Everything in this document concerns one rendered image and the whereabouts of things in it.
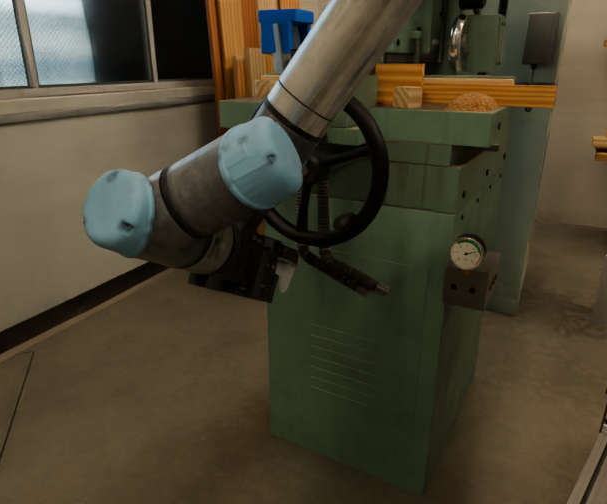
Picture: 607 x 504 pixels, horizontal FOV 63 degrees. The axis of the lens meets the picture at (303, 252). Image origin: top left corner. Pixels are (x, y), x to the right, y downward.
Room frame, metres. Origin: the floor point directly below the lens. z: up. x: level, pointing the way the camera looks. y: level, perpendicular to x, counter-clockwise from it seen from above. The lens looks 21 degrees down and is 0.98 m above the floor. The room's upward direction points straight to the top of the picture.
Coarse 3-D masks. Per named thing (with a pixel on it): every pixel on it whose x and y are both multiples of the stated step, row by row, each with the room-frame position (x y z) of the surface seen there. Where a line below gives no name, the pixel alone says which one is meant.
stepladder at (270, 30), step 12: (264, 12) 2.02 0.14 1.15; (276, 12) 2.00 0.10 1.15; (288, 12) 1.98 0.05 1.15; (300, 12) 2.00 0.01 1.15; (312, 12) 2.09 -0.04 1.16; (264, 24) 2.00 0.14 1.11; (276, 24) 1.97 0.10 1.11; (288, 24) 1.96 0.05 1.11; (300, 24) 2.10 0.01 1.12; (264, 36) 2.01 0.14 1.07; (276, 36) 1.97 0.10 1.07; (288, 36) 1.96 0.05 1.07; (300, 36) 2.11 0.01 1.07; (264, 48) 2.01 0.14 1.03; (276, 48) 1.97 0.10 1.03; (288, 48) 1.96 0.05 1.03; (276, 60) 1.98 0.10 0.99; (288, 60) 2.00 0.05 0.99; (276, 72) 1.98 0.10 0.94
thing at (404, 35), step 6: (408, 24) 1.17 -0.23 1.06; (414, 24) 1.21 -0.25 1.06; (402, 30) 1.14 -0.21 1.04; (408, 30) 1.17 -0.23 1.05; (414, 30) 1.21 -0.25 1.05; (402, 36) 1.14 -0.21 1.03; (408, 36) 1.18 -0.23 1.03; (396, 42) 1.11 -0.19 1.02; (402, 42) 1.14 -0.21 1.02; (408, 42) 1.18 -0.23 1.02; (414, 42) 1.22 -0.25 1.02; (390, 48) 1.10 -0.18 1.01; (396, 48) 1.11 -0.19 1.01; (402, 48) 1.15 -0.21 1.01; (408, 48) 1.18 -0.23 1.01; (414, 48) 1.22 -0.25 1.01; (384, 54) 1.15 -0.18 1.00; (390, 54) 1.16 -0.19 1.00; (384, 60) 1.15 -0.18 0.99
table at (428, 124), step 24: (240, 120) 1.15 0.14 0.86; (384, 120) 0.99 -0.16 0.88; (408, 120) 0.96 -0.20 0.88; (432, 120) 0.94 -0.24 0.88; (456, 120) 0.92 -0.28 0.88; (480, 120) 0.90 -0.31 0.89; (504, 120) 1.01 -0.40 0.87; (360, 144) 0.92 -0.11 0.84; (456, 144) 0.92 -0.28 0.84; (480, 144) 0.89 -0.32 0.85
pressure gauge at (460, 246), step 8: (456, 240) 0.84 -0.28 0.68; (464, 240) 0.84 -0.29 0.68; (472, 240) 0.83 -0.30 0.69; (480, 240) 0.84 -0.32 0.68; (456, 248) 0.84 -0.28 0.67; (464, 248) 0.84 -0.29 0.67; (472, 248) 0.83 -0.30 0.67; (480, 248) 0.82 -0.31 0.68; (456, 256) 0.84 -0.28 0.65; (464, 256) 0.84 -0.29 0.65; (472, 256) 0.83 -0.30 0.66; (480, 256) 0.82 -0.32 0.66; (456, 264) 0.84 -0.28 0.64; (464, 264) 0.84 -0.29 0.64; (472, 264) 0.83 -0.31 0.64; (480, 264) 0.82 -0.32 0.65; (464, 272) 0.85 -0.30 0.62
